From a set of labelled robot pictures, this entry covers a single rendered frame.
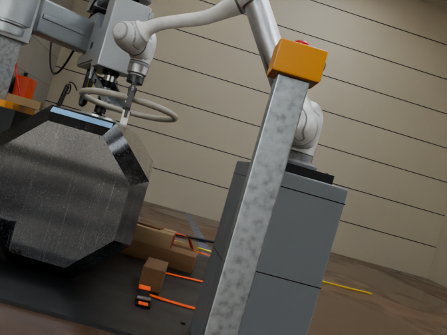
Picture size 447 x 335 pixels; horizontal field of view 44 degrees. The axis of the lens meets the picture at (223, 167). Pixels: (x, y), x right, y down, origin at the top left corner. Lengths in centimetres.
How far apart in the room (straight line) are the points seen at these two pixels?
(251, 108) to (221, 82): 57
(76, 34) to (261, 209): 275
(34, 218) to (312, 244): 136
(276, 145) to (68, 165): 160
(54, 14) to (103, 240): 166
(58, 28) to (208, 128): 457
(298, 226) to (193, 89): 607
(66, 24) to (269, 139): 267
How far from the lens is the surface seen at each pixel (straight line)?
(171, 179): 805
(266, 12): 226
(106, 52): 332
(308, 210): 218
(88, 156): 276
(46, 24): 380
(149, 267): 303
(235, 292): 137
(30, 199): 284
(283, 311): 223
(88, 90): 263
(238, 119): 814
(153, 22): 242
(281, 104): 135
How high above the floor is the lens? 74
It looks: level
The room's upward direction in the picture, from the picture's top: 16 degrees clockwise
